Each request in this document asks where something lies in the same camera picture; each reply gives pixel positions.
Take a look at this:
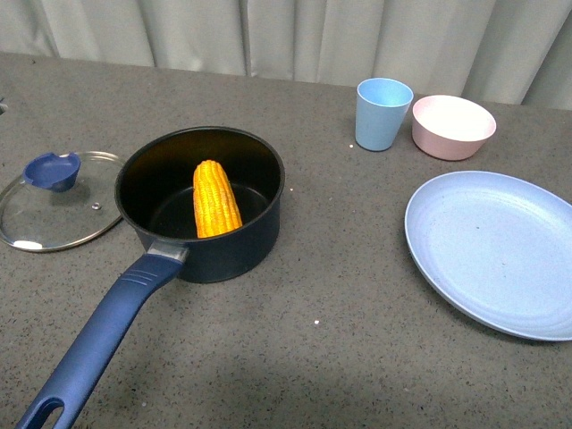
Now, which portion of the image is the light blue plastic cup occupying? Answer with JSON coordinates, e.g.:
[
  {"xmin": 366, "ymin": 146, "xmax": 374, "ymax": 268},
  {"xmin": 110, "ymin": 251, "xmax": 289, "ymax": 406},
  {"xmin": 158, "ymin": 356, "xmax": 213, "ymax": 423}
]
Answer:
[{"xmin": 355, "ymin": 78, "xmax": 414, "ymax": 152}]

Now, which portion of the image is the glass lid blue knob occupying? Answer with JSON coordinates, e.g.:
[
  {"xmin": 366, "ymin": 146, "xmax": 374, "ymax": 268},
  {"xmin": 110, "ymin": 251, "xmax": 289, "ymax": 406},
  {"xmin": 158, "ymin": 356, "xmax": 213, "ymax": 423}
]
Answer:
[{"xmin": 1, "ymin": 151, "xmax": 124, "ymax": 253}]

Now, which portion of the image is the grey white curtain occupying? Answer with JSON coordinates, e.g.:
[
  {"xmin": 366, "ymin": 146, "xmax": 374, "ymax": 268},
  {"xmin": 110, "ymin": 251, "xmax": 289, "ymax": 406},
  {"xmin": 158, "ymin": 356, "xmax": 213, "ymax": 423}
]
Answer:
[{"xmin": 1, "ymin": 1, "xmax": 571, "ymax": 109}]

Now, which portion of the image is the light blue plastic plate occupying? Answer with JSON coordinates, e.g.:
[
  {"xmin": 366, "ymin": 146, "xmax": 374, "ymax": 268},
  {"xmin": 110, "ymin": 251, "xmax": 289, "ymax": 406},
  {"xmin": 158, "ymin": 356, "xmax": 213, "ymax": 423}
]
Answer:
[{"xmin": 404, "ymin": 171, "xmax": 571, "ymax": 341}]

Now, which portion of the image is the dark blue saucepan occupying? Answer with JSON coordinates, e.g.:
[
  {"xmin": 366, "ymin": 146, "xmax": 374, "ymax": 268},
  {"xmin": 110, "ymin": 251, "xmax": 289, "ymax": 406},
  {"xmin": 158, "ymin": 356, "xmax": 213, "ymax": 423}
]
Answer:
[{"xmin": 19, "ymin": 127, "xmax": 285, "ymax": 428}]

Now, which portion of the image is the pink plastic bowl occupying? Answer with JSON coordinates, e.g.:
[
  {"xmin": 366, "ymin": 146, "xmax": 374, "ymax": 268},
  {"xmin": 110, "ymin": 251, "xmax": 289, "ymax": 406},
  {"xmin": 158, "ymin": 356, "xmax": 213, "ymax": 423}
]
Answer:
[{"xmin": 412, "ymin": 95, "xmax": 497, "ymax": 161}]

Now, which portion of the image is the yellow corn cob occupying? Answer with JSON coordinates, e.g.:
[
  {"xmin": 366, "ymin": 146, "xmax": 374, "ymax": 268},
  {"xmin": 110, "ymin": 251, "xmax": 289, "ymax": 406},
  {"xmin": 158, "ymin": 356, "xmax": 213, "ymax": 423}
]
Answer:
[{"xmin": 193, "ymin": 160, "xmax": 243, "ymax": 239}]

